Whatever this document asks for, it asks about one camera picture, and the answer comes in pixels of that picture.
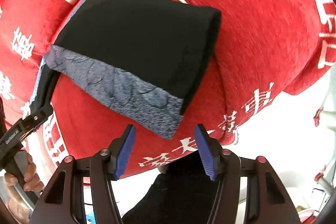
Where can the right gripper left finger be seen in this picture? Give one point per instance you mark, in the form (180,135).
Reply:
(62,200)

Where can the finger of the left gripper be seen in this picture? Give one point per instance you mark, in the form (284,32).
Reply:
(32,122)

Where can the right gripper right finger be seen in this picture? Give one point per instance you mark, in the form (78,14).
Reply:
(267,200)

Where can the black pants with blue trim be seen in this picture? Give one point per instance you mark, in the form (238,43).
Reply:
(143,59)

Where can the person's left hand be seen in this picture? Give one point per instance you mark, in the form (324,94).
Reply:
(32,180)

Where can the person's black trousers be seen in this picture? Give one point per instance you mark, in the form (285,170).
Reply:
(183,194)

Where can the red blanket with white characters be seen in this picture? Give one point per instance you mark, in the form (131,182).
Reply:
(264,48)

